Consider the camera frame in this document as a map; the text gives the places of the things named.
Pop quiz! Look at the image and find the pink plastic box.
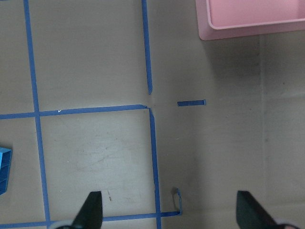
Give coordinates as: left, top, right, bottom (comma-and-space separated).
195, 0, 305, 41

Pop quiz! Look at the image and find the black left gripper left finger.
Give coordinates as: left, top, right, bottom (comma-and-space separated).
72, 191, 103, 229

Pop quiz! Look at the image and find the blue toy block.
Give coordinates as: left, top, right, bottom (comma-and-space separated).
0, 147, 12, 195

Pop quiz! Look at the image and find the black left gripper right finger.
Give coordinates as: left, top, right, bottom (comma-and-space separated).
236, 190, 277, 229

